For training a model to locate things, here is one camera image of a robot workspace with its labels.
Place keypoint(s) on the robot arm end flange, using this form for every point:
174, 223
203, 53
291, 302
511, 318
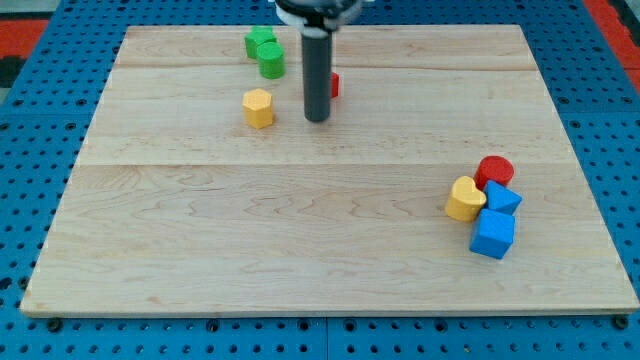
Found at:
327, 15

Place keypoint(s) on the yellow hexagon block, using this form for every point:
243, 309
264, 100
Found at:
258, 108

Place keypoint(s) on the yellow heart block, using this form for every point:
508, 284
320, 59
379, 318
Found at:
465, 200

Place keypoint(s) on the red block behind rod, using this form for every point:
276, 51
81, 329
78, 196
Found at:
335, 84

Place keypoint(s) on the wooden board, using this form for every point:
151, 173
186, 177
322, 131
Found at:
177, 208

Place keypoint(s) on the green cylinder block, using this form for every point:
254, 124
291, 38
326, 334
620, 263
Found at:
270, 56

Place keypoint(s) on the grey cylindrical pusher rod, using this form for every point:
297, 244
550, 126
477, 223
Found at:
316, 61

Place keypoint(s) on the green star block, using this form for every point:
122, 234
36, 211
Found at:
257, 36

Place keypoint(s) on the red cylinder block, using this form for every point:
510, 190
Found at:
495, 168

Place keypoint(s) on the blue triangular block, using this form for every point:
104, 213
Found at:
501, 199

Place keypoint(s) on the blue cube block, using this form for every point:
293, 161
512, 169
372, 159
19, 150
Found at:
492, 233

